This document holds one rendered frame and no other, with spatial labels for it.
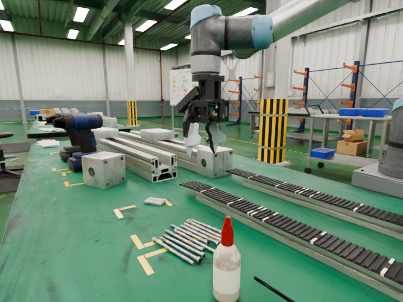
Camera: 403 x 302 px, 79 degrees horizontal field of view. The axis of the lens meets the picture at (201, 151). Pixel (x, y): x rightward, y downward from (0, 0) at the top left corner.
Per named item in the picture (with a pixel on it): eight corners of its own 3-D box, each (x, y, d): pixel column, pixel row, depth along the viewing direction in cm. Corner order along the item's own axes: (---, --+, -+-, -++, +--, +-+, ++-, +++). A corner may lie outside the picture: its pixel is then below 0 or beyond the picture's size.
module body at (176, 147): (216, 168, 99) (216, 148, 98) (197, 173, 93) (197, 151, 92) (134, 143, 161) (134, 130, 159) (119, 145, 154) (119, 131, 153)
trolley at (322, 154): (388, 180, 335) (400, 105, 316) (379, 189, 298) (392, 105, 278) (312, 166, 408) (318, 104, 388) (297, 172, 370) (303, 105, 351)
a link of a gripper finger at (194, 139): (191, 159, 59) (201, 122, 59) (178, 154, 64) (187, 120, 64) (201, 161, 61) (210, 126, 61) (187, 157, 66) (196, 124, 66)
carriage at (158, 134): (174, 144, 123) (174, 130, 122) (155, 147, 116) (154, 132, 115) (159, 140, 135) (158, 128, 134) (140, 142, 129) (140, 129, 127)
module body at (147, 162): (177, 177, 88) (176, 154, 86) (152, 183, 82) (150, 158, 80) (105, 146, 149) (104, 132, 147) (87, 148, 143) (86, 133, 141)
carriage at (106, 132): (119, 141, 131) (118, 129, 129) (98, 144, 124) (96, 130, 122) (109, 138, 143) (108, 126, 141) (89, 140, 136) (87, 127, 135)
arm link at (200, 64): (184, 57, 62) (209, 61, 66) (185, 76, 62) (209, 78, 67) (202, 53, 56) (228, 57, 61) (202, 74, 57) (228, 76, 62)
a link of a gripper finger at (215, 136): (225, 156, 66) (216, 125, 62) (211, 153, 71) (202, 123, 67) (232, 151, 68) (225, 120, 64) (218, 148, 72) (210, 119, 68)
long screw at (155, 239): (151, 242, 47) (151, 237, 47) (155, 240, 48) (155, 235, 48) (191, 267, 40) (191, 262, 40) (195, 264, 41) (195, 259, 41)
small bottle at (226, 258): (226, 281, 37) (228, 208, 35) (244, 296, 34) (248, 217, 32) (207, 292, 35) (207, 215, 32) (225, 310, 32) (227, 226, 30)
